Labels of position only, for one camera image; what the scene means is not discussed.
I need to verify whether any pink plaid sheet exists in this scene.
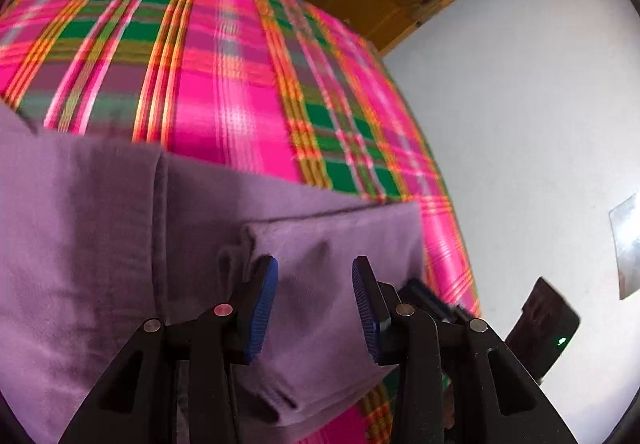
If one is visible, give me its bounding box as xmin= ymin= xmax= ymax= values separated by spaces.
xmin=0 ymin=0 xmax=481 ymax=444

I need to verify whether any shiny wall sheet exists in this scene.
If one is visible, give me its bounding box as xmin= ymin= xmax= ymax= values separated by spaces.
xmin=609 ymin=193 xmax=640 ymax=301

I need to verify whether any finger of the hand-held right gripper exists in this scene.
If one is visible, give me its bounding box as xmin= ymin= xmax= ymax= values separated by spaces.
xmin=400 ymin=278 xmax=473 ymax=321

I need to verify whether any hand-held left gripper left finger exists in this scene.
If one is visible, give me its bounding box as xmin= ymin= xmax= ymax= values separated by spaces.
xmin=57 ymin=256 xmax=279 ymax=444

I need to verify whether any purple sweater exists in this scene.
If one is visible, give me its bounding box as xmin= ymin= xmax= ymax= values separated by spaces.
xmin=0 ymin=104 xmax=425 ymax=444

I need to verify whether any metal door handle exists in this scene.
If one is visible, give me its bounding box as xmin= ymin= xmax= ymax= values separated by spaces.
xmin=407 ymin=0 xmax=443 ymax=22

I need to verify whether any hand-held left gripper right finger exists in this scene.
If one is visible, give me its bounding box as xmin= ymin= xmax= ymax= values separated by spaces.
xmin=351 ymin=255 xmax=576 ymax=444

